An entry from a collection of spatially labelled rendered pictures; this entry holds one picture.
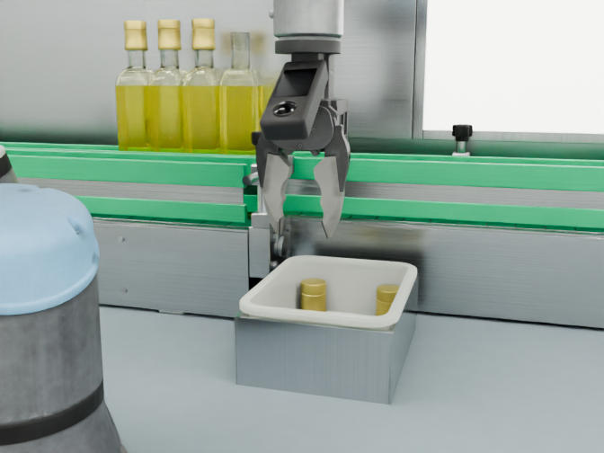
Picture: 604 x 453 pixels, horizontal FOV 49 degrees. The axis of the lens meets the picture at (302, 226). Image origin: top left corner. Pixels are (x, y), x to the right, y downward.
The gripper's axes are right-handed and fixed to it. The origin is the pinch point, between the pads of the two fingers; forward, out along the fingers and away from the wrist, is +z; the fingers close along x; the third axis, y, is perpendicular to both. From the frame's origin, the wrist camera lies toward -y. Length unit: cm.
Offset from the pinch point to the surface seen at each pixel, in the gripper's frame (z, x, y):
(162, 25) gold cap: -23.8, 28.7, 24.8
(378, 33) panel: -23.1, -1.8, 38.4
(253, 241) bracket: 5.0, 9.8, 11.1
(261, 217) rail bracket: 1.6, 8.4, 10.4
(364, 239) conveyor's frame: 6.0, -3.4, 20.6
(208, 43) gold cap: -21.2, 21.4, 25.3
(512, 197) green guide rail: -0.7, -23.0, 22.5
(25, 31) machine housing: -25, 66, 42
